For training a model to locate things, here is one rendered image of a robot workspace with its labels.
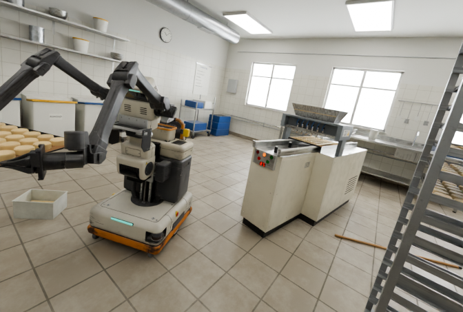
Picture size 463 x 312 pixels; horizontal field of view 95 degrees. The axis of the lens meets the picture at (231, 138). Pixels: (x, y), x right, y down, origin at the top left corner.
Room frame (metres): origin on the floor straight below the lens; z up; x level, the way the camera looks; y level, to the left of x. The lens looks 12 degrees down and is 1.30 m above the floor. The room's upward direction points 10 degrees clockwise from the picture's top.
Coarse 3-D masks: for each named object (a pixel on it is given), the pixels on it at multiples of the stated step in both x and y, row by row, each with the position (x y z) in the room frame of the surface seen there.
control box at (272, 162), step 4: (256, 148) 1.97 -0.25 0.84; (260, 152) 1.92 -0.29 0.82; (264, 152) 1.89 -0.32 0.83; (268, 152) 1.89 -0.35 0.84; (256, 156) 1.95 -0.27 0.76; (260, 156) 1.92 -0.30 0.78; (264, 156) 1.89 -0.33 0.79; (268, 156) 1.86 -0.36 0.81; (276, 156) 1.82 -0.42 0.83; (256, 160) 1.94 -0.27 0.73; (260, 160) 1.91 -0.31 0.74; (264, 160) 1.88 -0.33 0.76; (272, 160) 1.82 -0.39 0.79; (276, 160) 1.83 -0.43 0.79; (260, 164) 1.90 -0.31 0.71; (264, 164) 1.87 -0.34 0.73; (268, 164) 1.85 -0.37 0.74; (272, 164) 1.82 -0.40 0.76; (268, 168) 1.84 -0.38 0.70; (272, 168) 1.81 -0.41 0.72
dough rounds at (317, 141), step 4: (296, 136) 2.61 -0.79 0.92; (300, 136) 2.70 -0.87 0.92; (304, 136) 2.73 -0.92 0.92; (308, 136) 2.80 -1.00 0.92; (312, 136) 2.87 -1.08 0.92; (300, 140) 2.45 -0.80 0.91; (304, 140) 2.44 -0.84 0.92; (308, 140) 2.50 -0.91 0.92; (312, 140) 2.58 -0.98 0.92; (316, 140) 2.66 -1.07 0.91; (320, 140) 2.68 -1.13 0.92; (324, 140) 2.73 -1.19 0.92; (316, 144) 2.31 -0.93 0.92; (320, 144) 2.35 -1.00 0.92; (324, 144) 2.39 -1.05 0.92; (328, 144) 2.46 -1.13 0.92; (332, 144) 2.54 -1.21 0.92; (336, 144) 2.65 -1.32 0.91
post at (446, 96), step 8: (456, 64) 1.11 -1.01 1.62; (456, 80) 1.10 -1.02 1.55; (448, 96) 1.10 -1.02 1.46; (448, 104) 1.10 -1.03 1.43; (440, 112) 1.11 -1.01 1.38; (440, 120) 1.10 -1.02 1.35; (432, 128) 1.11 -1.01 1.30; (432, 136) 1.11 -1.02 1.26; (424, 152) 1.11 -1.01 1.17; (416, 168) 1.12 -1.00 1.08; (416, 184) 1.10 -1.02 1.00; (408, 200) 1.11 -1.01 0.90; (400, 224) 1.10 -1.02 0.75; (392, 240) 1.11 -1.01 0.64; (384, 256) 1.11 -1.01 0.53; (384, 264) 1.11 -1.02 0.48; (376, 280) 1.11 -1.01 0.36; (368, 304) 1.11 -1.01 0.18
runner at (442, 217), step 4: (404, 204) 1.11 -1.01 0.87; (408, 204) 1.10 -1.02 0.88; (412, 204) 1.09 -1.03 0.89; (408, 208) 1.09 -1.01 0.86; (412, 208) 1.09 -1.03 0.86; (424, 212) 1.06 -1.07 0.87; (428, 212) 1.05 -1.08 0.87; (432, 212) 1.04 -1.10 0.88; (436, 212) 1.03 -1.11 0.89; (432, 216) 1.03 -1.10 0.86; (436, 216) 1.03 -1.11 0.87; (440, 216) 1.02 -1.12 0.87; (444, 216) 1.01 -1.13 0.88; (448, 216) 1.00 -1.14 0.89; (440, 220) 1.00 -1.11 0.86; (444, 220) 1.01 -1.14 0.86; (448, 220) 1.00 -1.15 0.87; (452, 220) 0.99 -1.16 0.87; (456, 220) 0.99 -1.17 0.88; (460, 220) 0.98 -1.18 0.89; (452, 224) 0.98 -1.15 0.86; (456, 224) 0.98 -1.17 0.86; (460, 224) 0.97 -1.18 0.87
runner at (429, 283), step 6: (384, 258) 1.11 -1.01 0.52; (390, 264) 1.09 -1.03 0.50; (402, 270) 1.05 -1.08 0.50; (408, 270) 1.04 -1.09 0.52; (408, 276) 1.02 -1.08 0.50; (414, 276) 1.02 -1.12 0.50; (420, 276) 1.01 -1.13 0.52; (420, 282) 0.99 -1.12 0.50; (426, 282) 0.99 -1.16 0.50; (432, 282) 0.98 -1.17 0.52; (432, 288) 0.96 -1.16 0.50; (438, 288) 0.96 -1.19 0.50; (444, 288) 0.95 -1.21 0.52; (444, 294) 0.93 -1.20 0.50; (450, 294) 0.94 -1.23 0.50; (456, 294) 0.92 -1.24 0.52; (456, 300) 0.90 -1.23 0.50; (462, 300) 0.91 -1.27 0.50
